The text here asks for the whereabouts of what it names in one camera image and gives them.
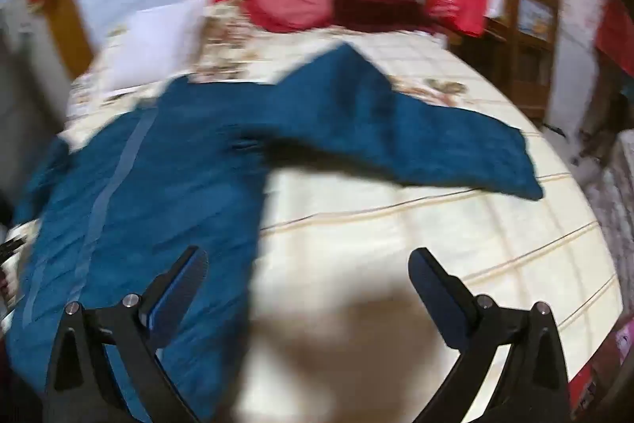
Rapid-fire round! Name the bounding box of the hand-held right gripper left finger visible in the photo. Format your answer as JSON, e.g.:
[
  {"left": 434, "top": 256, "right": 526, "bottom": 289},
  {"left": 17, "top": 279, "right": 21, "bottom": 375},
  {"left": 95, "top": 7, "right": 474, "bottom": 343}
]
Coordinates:
[{"left": 44, "top": 246, "right": 210, "bottom": 423}]

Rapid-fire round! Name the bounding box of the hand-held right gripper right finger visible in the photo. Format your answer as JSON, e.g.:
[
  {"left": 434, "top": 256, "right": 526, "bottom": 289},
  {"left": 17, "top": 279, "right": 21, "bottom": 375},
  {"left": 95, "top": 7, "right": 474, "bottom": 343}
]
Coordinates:
[{"left": 407, "top": 247, "right": 571, "bottom": 423}]

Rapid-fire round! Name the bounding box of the teal quilted zip jacket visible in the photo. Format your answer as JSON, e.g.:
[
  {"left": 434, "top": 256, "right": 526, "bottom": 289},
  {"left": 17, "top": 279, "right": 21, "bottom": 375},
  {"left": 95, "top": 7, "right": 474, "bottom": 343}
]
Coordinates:
[{"left": 10, "top": 41, "right": 546, "bottom": 423}]

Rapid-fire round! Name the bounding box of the floral checked bed sheet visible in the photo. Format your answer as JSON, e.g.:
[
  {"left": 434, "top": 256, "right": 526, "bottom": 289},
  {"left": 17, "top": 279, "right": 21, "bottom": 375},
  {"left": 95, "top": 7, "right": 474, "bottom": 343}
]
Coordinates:
[{"left": 59, "top": 0, "right": 626, "bottom": 423}]

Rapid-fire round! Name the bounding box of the white pillow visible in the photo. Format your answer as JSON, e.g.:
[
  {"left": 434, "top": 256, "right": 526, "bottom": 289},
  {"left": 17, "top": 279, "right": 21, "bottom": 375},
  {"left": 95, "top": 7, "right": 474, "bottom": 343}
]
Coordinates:
[{"left": 111, "top": 0, "right": 215, "bottom": 90}]

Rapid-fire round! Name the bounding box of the grey wardrobe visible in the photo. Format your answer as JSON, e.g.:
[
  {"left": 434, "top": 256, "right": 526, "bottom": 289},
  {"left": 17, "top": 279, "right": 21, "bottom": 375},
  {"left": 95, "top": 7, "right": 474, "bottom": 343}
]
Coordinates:
[{"left": 0, "top": 2, "right": 67, "bottom": 141}]

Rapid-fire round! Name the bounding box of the wooden chair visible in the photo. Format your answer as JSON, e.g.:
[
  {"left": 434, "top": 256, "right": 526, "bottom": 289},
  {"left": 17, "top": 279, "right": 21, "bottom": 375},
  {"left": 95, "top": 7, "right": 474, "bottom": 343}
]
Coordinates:
[{"left": 470, "top": 0, "right": 561, "bottom": 122}]

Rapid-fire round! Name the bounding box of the red plastic bag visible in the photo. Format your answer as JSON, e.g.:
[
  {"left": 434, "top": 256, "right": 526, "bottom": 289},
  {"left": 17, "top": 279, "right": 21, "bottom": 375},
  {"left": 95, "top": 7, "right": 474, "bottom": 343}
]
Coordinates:
[{"left": 426, "top": 0, "right": 489, "bottom": 38}]

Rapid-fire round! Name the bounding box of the red heart pillow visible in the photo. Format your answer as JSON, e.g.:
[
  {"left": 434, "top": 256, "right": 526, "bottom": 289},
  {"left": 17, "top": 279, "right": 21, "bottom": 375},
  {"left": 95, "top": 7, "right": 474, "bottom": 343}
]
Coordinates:
[{"left": 245, "top": 0, "right": 336, "bottom": 33}]

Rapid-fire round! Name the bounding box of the orange wooden door frame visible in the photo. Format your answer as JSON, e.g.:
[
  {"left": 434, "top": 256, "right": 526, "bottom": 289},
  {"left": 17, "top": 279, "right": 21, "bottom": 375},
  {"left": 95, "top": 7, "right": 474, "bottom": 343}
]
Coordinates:
[{"left": 47, "top": 0, "right": 96, "bottom": 68}]

